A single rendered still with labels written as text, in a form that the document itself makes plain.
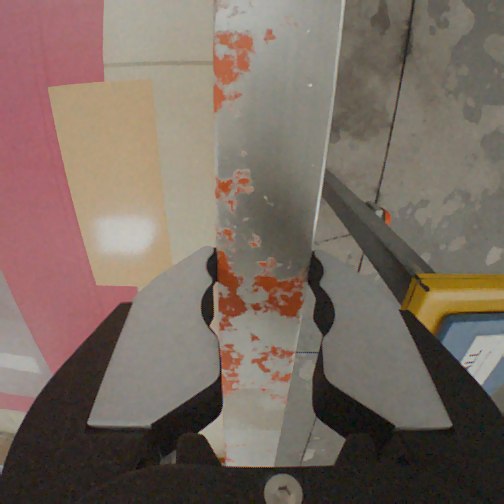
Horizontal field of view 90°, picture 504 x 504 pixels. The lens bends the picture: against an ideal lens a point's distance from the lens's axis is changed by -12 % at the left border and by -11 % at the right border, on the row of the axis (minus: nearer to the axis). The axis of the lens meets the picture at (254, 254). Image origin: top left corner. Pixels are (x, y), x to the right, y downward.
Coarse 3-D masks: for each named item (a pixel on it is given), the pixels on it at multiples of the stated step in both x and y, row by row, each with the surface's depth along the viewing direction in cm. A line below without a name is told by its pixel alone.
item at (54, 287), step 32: (0, 224) 14; (32, 224) 14; (64, 224) 14; (0, 256) 15; (32, 256) 15; (64, 256) 15; (0, 288) 16; (32, 288) 16; (64, 288) 16; (96, 288) 16; (128, 288) 16; (0, 320) 18; (32, 320) 18; (64, 320) 18; (96, 320) 17; (0, 352) 19; (32, 352) 19; (64, 352) 19; (0, 384) 22; (32, 384) 21
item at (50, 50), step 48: (0, 0) 9; (48, 0) 9; (96, 0) 9; (0, 48) 10; (48, 48) 10; (96, 48) 10; (0, 96) 11; (48, 96) 11; (0, 144) 12; (48, 144) 12; (0, 192) 13; (48, 192) 13
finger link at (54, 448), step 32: (96, 352) 6; (64, 384) 6; (96, 384) 6; (32, 416) 5; (64, 416) 5; (32, 448) 4; (64, 448) 4; (96, 448) 5; (128, 448) 5; (0, 480) 4; (32, 480) 4; (64, 480) 4; (96, 480) 4
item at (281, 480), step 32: (192, 448) 5; (352, 448) 5; (128, 480) 4; (160, 480) 4; (192, 480) 4; (224, 480) 4; (256, 480) 4; (288, 480) 4; (320, 480) 4; (352, 480) 4; (384, 480) 4; (416, 480) 4; (448, 480) 4
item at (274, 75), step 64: (256, 0) 7; (320, 0) 7; (256, 64) 8; (320, 64) 8; (256, 128) 9; (320, 128) 9; (256, 192) 10; (320, 192) 10; (256, 256) 11; (256, 320) 13; (256, 384) 15; (0, 448) 25; (256, 448) 19
